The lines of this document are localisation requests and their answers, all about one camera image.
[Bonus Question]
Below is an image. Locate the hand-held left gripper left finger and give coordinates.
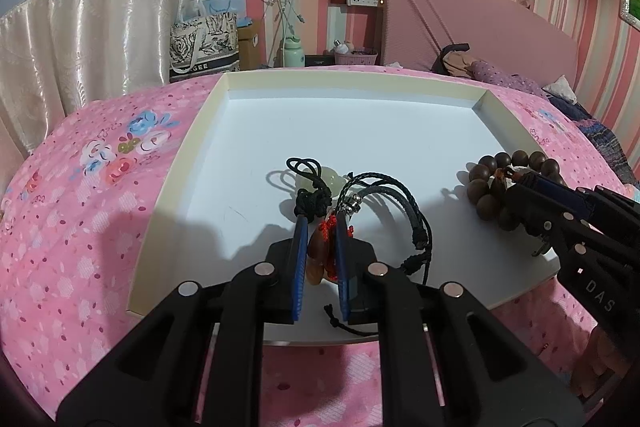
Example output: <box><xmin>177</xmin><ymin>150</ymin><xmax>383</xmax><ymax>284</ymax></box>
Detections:
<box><xmin>55</xmin><ymin>214</ymin><xmax>308</xmax><ymax>427</ymax></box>

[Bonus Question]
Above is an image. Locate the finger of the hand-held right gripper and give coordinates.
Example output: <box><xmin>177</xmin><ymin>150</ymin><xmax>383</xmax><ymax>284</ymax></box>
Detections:
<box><xmin>520</xmin><ymin>172</ymin><xmax>640</xmax><ymax>230</ymax></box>
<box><xmin>505</xmin><ymin>184</ymin><xmax>591</xmax><ymax>258</ymax></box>

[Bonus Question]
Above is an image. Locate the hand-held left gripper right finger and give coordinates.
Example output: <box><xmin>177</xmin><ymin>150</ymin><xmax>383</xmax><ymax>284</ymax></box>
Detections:
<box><xmin>335</xmin><ymin>213</ymin><xmax>586</xmax><ymax>427</ymax></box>

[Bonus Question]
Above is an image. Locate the amber pendant red knot cord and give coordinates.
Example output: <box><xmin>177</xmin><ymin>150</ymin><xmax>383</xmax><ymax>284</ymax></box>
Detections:
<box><xmin>294</xmin><ymin>187</ymin><xmax>381</xmax><ymax>338</ymax></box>

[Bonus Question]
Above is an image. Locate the brown wooden bead bracelet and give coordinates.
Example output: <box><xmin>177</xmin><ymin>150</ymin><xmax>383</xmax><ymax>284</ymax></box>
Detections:
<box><xmin>466</xmin><ymin>150</ymin><xmax>568</xmax><ymax>233</ymax></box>

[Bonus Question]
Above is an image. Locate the black braided leather bracelet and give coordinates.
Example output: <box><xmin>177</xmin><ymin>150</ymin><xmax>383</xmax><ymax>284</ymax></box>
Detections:
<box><xmin>337</xmin><ymin>172</ymin><xmax>434</xmax><ymax>289</ymax></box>

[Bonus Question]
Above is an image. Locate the pale jade pendant black cord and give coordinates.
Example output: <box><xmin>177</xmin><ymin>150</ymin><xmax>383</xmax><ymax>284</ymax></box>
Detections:
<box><xmin>286</xmin><ymin>157</ymin><xmax>351</xmax><ymax>198</ymax></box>

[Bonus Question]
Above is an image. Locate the shallow white tray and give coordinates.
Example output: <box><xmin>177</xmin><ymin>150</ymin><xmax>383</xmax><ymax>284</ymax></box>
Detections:
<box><xmin>126</xmin><ymin>69</ymin><xmax>563</xmax><ymax>348</ymax></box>

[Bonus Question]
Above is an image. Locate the person's right hand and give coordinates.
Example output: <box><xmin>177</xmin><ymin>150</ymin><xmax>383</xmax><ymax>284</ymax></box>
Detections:
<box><xmin>570</xmin><ymin>319</ymin><xmax>640</xmax><ymax>400</ymax></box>

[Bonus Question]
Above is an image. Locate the dark patterned quilt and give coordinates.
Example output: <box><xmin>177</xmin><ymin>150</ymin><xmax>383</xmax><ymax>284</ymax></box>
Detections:
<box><xmin>550</xmin><ymin>96</ymin><xmax>640</xmax><ymax>188</ymax></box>

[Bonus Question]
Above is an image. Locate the white crumpled cloth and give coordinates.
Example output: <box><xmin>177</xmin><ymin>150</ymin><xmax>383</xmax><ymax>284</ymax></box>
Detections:
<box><xmin>542</xmin><ymin>75</ymin><xmax>578</xmax><ymax>104</ymax></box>

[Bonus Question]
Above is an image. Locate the purple dotted pillow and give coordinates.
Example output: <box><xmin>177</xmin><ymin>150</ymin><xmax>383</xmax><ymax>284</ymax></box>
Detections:
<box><xmin>470</xmin><ymin>59</ymin><xmax>546</xmax><ymax>95</ymax></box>

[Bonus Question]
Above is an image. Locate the tan folded cloth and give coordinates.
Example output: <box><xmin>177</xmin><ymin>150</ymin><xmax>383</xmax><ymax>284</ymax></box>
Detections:
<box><xmin>442</xmin><ymin>53</ymin><xmax>482</xmax><ymax>78</ymax></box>

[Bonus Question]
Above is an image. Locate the pink padded headboard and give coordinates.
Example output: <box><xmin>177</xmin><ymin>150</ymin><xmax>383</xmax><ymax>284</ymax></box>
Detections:
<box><xmin>381</xmin><ymin>0</ymin><xmax>581</xmax><ymax>88</ymax></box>

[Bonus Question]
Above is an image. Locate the pink plastic basket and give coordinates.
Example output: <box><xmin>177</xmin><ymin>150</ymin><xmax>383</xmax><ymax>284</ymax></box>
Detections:
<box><xmin>333</xmin><ymin>51</ymin><xmax>378</xmax><ymax>68</ymax></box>

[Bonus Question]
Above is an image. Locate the green water bottle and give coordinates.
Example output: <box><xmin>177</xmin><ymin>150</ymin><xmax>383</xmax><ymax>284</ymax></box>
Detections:
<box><xmin>281</xmin><ymin>35</ymin><xmax>306</xmax><ymax>68</ymax></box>

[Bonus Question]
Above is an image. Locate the pink floral bed sheet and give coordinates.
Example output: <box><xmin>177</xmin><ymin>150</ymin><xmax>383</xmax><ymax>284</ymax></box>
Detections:
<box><xmin>0</xmin><ymin>66</ymin><xmax>640</xmax><ymax>427</ymax></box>

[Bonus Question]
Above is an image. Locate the brown cardboard box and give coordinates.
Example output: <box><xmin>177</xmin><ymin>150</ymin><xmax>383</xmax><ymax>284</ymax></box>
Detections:
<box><xmin>237</xmin><ymin>21</ymin><xmax>262</xmax><ymax>72</ymax></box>

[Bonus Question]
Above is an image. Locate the floral print paper bag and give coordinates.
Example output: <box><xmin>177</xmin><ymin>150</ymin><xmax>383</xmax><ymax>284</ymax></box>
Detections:
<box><xmin>169</xmin><ymin>12</ymin><xmax>240</xmax><ymax>84</ymax></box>

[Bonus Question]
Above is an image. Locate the light blue paper bag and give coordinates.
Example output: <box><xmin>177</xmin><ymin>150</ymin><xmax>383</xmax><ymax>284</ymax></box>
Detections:
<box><xmin>186</xmin><ymin>0</ymin><xmax>248</xmax><ymax>28</ymax></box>

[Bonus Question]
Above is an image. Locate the white satin curtain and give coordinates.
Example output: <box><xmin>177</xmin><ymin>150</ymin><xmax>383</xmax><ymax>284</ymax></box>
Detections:
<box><xmin>0</xmin><ymin>0</ymin><xmax>206</xmax><ymax>158</ymax></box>

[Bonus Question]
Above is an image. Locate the black bag strap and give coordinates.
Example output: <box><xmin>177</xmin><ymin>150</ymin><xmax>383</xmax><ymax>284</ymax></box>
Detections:
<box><xmin>431</xmin><ymin>43</ymin><xmax>471</xmax><ymax>75</ymax></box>

